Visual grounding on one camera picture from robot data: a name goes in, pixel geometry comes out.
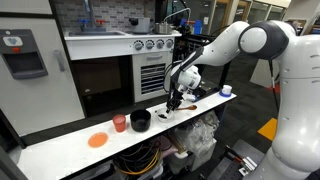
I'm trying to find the grey metal base plate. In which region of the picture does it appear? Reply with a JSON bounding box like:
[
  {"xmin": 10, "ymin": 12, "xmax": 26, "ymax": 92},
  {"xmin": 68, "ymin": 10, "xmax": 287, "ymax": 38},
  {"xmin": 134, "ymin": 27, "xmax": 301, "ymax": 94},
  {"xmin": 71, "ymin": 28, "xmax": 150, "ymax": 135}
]
[{"xmin": 206, "ymin": 139, "xmax": 267, "ymax": 180}]

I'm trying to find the toy sink faucet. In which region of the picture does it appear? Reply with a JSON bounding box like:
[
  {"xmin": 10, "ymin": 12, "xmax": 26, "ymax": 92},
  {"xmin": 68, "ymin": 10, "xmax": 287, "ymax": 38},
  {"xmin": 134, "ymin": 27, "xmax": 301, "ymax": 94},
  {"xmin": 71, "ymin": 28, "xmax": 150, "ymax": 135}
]
[{"xmin": 77, "ymin": 0, "xmax": 108, "ymax": 33}]

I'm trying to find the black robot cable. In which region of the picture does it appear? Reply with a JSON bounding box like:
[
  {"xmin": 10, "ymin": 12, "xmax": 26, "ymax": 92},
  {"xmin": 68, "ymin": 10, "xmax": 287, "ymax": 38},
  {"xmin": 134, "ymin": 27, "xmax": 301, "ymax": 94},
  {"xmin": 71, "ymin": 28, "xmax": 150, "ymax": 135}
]
[{"xmin": 268, "ymin": 59, "xmax": 280, "ymax": 113}]

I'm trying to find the yellow cable bundle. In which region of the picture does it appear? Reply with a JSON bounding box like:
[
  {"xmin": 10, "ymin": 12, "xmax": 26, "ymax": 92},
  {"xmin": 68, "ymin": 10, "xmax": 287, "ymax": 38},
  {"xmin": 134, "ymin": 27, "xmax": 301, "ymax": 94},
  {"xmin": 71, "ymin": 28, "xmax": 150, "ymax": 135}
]
[{"xmin": 113, "ymin": 143, "xmax": 162, "ymax": 176}]

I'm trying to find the orange round disc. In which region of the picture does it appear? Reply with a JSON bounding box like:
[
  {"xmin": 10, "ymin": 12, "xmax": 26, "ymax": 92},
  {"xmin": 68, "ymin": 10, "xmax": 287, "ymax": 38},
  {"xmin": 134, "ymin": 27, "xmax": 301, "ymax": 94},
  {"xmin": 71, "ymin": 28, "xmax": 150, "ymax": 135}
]
[{"xmin": 87, "ymin": 131, "xmax": 109, "ymax": 149}]

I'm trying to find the grey toy appliance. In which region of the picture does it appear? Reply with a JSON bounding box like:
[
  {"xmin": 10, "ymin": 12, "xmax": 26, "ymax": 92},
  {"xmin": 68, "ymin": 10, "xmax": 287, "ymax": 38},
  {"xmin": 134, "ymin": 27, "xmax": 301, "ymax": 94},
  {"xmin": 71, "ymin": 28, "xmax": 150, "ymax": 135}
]
[{"xmin": 128, "ymin": 17, "xmax": 152, "ymax": 35}]

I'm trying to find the black cup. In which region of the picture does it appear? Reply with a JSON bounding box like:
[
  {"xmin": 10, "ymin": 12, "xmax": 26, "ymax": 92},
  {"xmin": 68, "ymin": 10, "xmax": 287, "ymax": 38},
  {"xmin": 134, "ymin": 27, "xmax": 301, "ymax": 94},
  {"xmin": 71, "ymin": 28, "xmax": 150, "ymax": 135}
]
[{"xmin": 129, "ymin": 109, "xmax": 152, "ymax": 133}]

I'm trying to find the clear plastic bag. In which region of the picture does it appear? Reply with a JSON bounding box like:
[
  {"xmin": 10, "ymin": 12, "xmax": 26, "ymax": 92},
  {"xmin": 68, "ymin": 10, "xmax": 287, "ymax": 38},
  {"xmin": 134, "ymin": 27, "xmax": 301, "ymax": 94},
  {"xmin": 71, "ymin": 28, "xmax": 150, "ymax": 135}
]
[{"xmin": 171, "ymin": 110, "xmax": 221, "ymax": 158}]

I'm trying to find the silver toy pot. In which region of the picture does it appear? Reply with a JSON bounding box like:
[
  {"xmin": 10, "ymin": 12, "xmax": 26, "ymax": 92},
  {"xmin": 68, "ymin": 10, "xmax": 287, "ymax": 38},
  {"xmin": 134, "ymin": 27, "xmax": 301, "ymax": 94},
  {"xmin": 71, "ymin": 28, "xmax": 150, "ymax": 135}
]
[{"xmin": 153, "ymin": 21, "xmax": 175, "ymax": 35}]

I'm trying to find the white plastic container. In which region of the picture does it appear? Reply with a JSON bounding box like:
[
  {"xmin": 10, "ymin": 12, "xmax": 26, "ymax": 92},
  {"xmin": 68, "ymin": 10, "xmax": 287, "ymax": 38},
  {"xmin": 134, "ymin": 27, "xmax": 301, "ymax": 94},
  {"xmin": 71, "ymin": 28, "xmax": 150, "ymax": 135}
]
[{"xmin": 166, "ymin": 138, "xmax": 218, "ymax": 175}]

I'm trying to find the orange plastic cup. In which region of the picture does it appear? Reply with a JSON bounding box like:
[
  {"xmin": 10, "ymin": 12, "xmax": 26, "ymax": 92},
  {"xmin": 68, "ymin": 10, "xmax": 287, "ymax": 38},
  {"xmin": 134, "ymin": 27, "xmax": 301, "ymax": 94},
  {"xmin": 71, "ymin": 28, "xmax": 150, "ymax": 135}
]
[{"xmin": 112, "ymin": 114, "xmax": 127, "ymax": 133}]

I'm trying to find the white panel board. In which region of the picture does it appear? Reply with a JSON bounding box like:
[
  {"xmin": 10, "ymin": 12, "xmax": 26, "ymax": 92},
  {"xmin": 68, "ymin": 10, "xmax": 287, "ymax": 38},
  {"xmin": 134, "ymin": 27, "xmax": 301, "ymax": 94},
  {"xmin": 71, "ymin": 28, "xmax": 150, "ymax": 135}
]
[{"xmin": 249, "ymin": 58, "xmax": 282, "ymax": 89}]

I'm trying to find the small white bowl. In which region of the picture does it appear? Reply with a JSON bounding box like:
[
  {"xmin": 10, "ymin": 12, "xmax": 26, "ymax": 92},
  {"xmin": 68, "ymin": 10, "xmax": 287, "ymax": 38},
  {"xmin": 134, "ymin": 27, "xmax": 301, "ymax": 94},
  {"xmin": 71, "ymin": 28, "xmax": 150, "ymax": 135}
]
[{"xmin": 156, "ymin": 107, "xmax": 175, "ymax": 123}]

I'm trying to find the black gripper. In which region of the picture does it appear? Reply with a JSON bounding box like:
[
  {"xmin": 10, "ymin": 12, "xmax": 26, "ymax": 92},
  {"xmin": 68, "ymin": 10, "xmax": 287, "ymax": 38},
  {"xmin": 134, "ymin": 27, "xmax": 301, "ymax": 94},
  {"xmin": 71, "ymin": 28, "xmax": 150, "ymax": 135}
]
[{"xmin": 165, "ymin": 88, "xmax": 185, "ymax": 115}]

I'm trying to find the blue box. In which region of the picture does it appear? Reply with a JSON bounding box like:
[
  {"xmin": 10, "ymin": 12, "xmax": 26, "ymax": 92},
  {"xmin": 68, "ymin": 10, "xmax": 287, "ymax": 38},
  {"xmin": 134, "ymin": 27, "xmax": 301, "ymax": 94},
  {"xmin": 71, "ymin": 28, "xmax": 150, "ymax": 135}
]
[{"xmin": 193, "ymin": 19, "xmax": 204, "ymax": 36}]

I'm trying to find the white toy play kitchen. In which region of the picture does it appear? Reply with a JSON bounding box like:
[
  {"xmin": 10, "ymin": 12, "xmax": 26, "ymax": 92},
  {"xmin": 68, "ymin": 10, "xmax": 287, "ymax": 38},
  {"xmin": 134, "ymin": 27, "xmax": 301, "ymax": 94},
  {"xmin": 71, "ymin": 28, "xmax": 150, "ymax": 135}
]
[{"xmin": 0, "ymin": 0, "xmax": 184, "ymax": 149}]

